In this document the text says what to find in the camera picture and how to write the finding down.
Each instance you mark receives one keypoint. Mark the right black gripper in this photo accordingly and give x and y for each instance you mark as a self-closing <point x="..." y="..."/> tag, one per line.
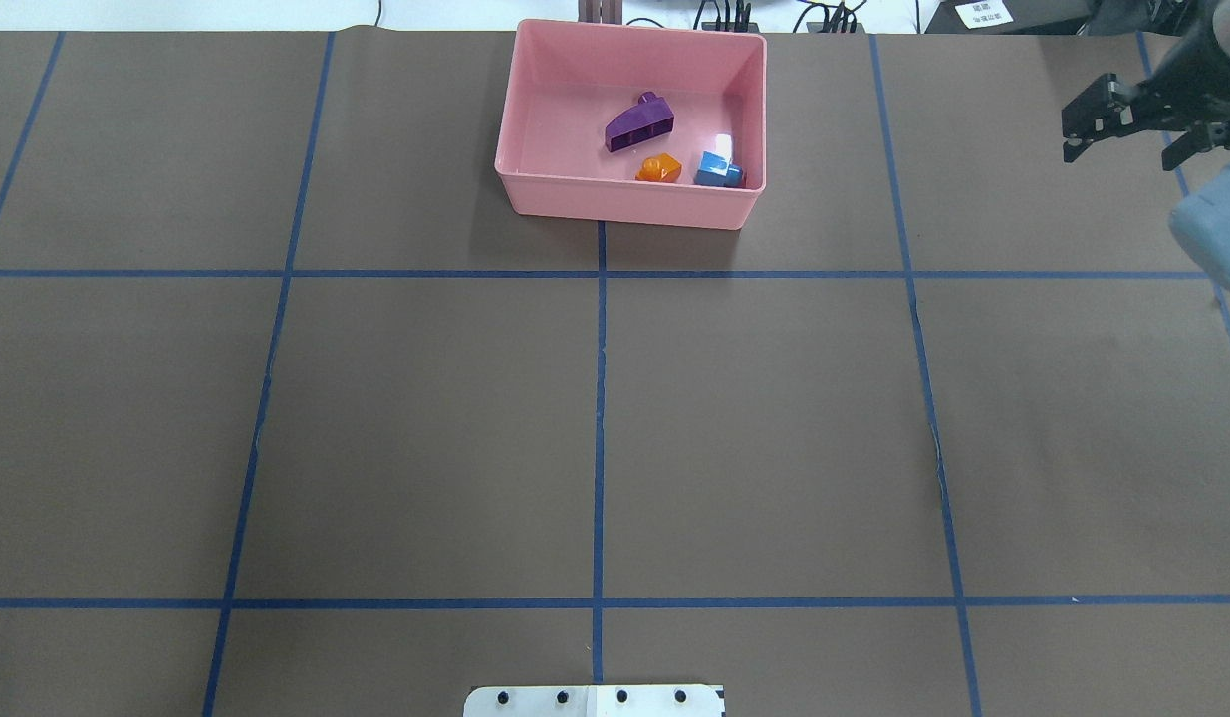
<point x="1198" y="68"/>

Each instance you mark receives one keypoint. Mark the small blue block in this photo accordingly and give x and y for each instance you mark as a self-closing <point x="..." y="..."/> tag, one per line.
<point x="716" y="170"/>

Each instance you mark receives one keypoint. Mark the orange sloped block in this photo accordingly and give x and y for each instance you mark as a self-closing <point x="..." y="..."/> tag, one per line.
<point x="660" y="168"/>

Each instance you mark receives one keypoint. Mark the purple sloped block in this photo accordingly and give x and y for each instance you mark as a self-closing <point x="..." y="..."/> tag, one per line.
<point x="649" y="117"/>

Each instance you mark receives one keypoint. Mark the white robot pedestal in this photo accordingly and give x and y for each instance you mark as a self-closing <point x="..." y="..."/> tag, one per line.
<point x="668" y="699"/>

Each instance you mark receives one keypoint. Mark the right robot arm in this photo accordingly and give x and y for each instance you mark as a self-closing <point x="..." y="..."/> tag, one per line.
<point x="1200" y="222"/>

